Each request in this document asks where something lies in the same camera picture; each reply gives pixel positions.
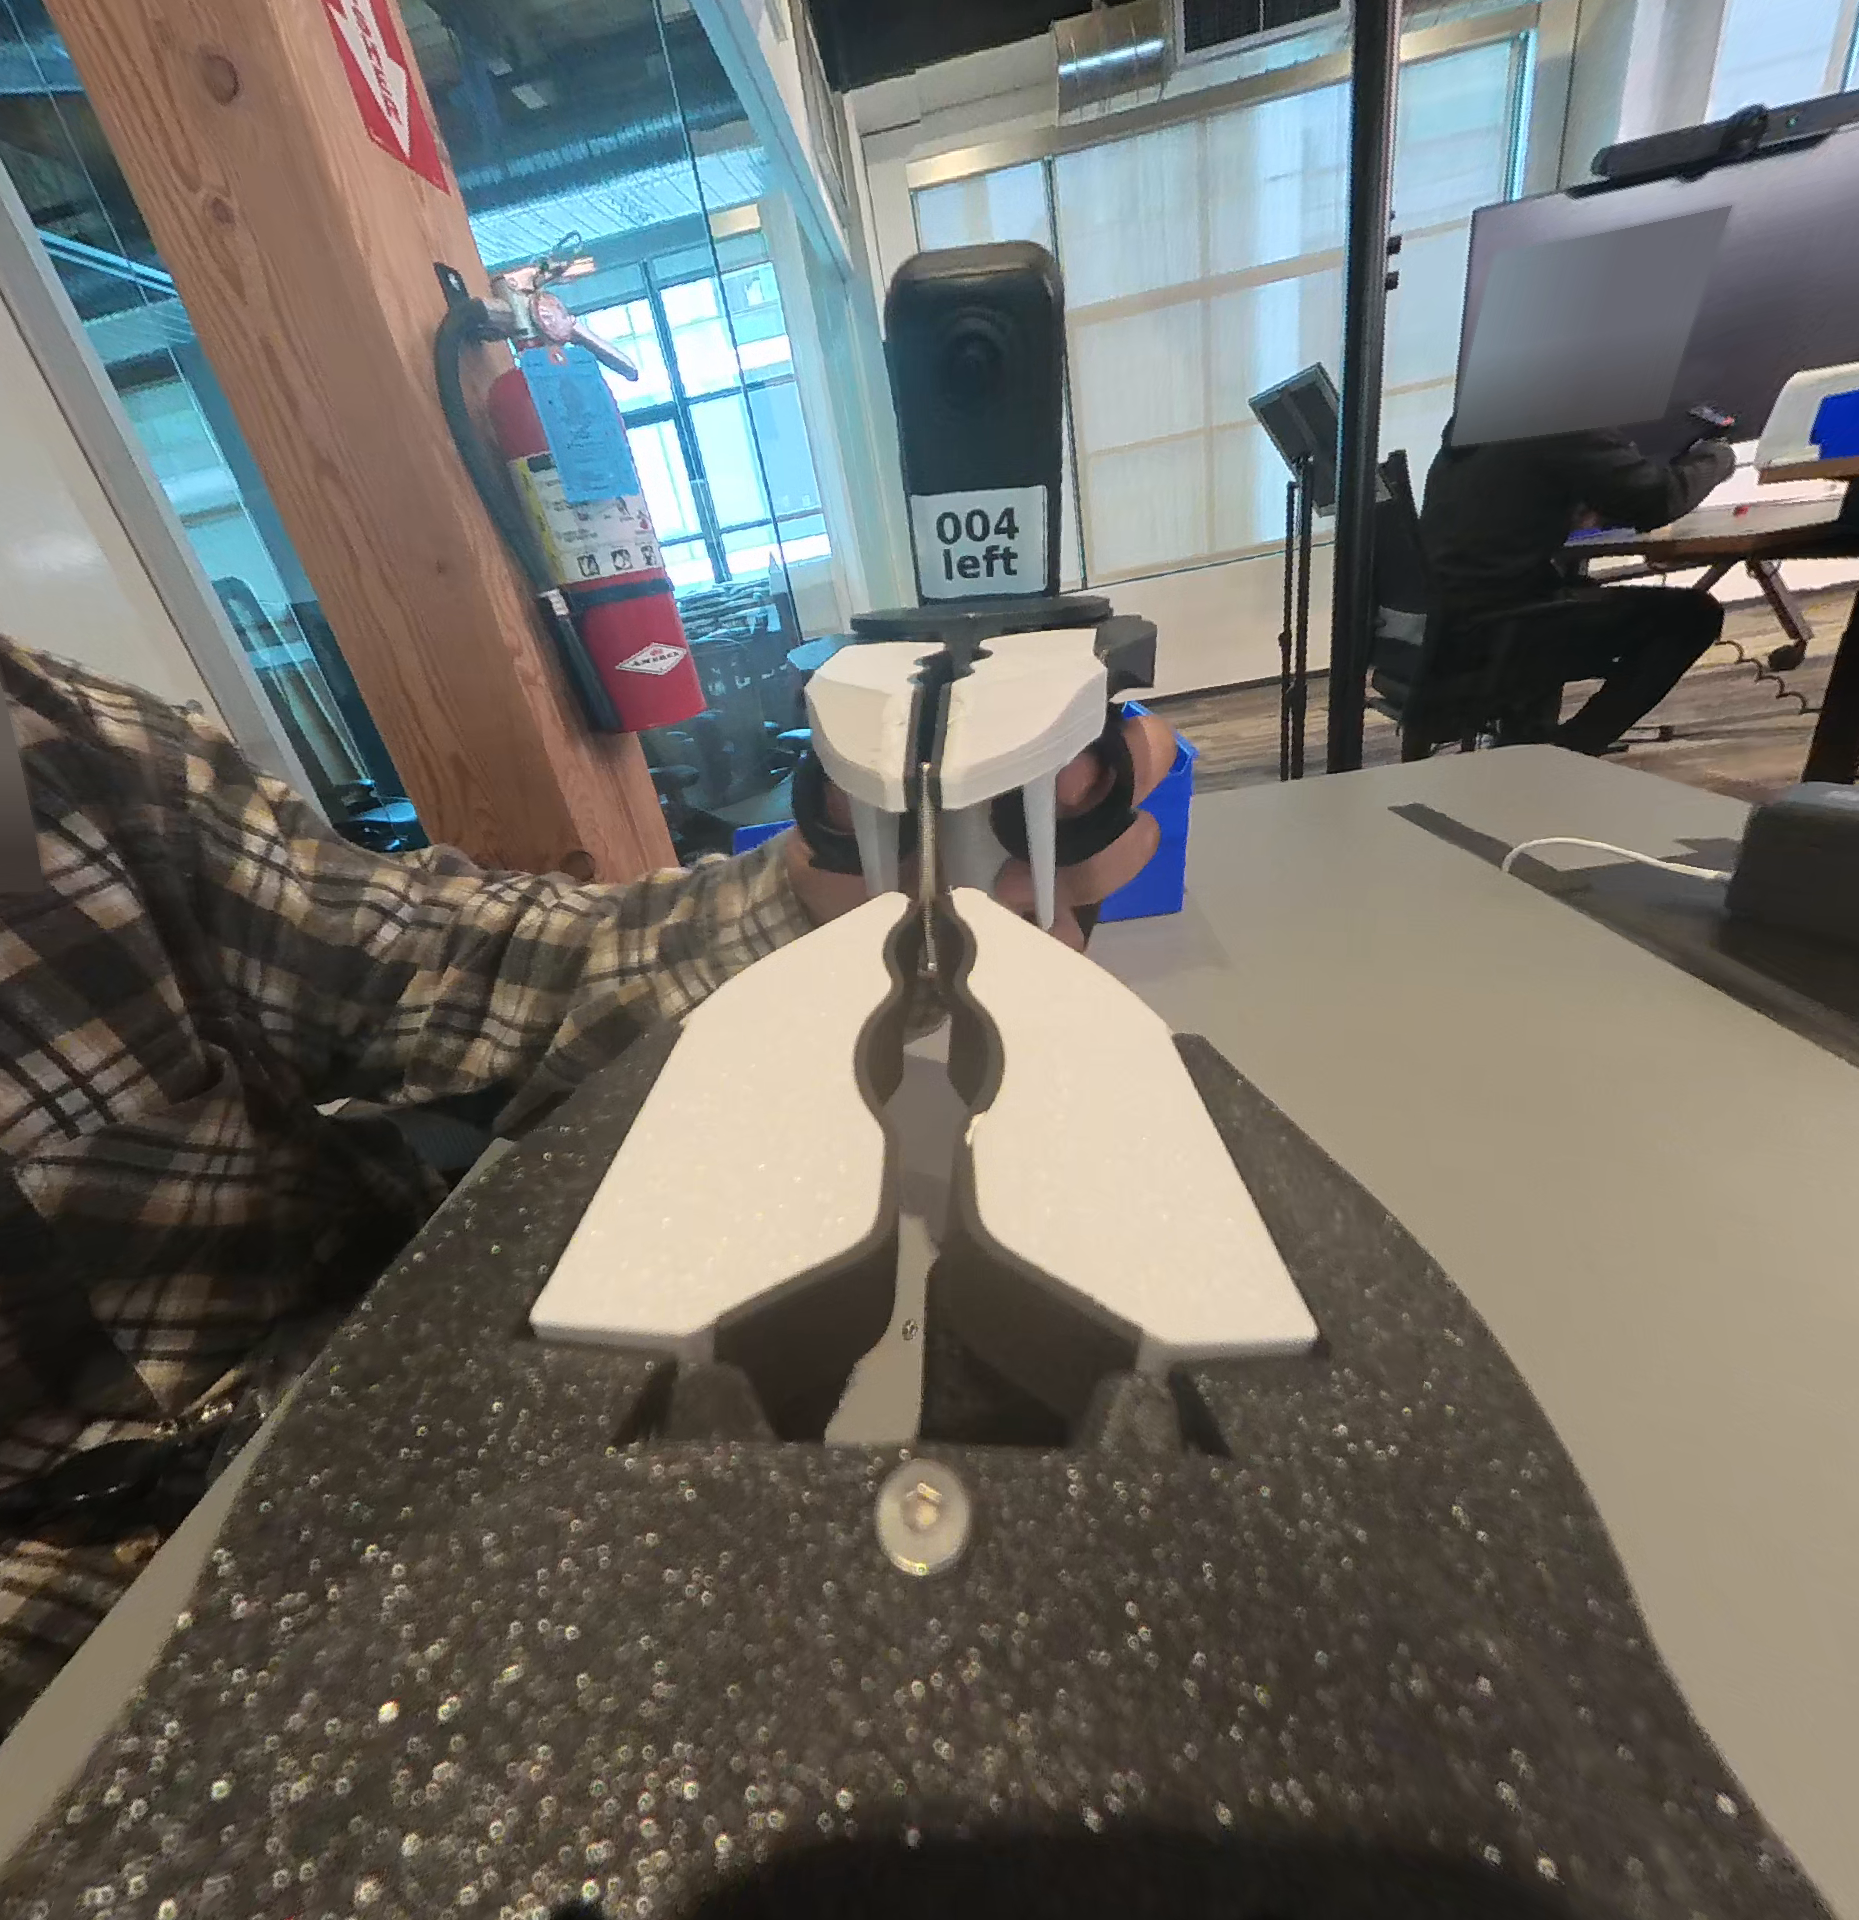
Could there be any red fire extinguisher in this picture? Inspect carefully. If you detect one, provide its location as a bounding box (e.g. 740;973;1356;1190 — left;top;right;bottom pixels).
434;241;710;739

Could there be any black vertical pole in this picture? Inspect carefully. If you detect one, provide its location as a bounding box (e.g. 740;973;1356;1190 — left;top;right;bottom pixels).
1326;0;1404;774

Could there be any white cable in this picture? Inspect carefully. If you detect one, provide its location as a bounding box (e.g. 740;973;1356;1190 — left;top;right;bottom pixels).
1502;834;1738;888

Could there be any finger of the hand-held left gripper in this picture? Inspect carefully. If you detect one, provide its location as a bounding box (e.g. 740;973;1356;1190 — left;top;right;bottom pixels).
804;643;938;907
932;631;1114;932

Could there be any red white wall sign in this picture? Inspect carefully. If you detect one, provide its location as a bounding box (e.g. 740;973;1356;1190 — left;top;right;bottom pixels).
322;0;454;194

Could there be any blue plastic bin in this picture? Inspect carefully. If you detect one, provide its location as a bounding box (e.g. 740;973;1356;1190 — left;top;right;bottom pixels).
734;733;1198;925

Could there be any black computer monitor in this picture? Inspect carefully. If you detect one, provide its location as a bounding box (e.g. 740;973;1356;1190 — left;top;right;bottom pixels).
1446;127;1859;453

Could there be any person's left hand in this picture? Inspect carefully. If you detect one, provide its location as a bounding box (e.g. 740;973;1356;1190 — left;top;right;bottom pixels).
792;713;1180;963

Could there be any black webcam bar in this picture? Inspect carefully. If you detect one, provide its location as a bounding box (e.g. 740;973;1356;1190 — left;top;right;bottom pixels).
1566;83;1859;198

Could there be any dark wooden desk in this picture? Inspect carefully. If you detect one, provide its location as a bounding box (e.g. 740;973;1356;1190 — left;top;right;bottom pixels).
1560;451;1859;791

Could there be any brown wooden panel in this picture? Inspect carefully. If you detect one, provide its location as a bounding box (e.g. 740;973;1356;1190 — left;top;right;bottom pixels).
45;0;684;881

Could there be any black light panel on stand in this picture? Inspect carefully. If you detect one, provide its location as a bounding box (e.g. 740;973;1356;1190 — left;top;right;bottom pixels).
1248;363;1344;782

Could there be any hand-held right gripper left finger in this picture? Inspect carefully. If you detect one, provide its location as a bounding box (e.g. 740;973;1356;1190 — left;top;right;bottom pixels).
528;888;928;1447

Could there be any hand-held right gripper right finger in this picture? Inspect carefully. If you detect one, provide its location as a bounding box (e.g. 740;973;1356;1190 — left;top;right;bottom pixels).
926;885;1324;1447

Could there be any person's plaid shirt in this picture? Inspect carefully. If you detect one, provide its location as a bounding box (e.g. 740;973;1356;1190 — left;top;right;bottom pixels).
0;631;482;1729

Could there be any black office chair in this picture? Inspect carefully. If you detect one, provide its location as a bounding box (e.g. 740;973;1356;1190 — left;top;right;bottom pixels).
652;593;812;843
1364;451;1486;761

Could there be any black power adapter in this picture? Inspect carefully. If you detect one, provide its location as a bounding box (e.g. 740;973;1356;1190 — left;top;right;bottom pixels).
1724;780;1859;949

